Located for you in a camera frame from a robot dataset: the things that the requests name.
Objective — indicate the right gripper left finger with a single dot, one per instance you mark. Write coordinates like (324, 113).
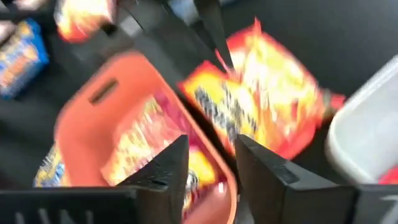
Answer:
(161, 186)

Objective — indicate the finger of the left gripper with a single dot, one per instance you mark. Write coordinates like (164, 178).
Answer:
(213, 25)

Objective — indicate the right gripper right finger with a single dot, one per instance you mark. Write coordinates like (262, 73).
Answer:
(280, 199)

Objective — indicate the pink Maruchan ramen packet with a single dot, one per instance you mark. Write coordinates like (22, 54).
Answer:
(143, 140)

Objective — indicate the orange Maruchan ramen packet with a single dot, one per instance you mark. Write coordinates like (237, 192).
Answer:
(390, 176)
(81, 21)
(273, 93)

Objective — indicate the orange plastic bin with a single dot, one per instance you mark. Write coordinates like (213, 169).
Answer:
(90, 130)

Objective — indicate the blue Maruchan ramen packet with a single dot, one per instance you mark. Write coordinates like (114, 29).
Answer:
(49, 171)
(21, 59)

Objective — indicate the black table mat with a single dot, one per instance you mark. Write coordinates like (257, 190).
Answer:
(311, 31)

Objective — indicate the white plastic bin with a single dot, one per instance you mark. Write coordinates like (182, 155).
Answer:
(363, 130)

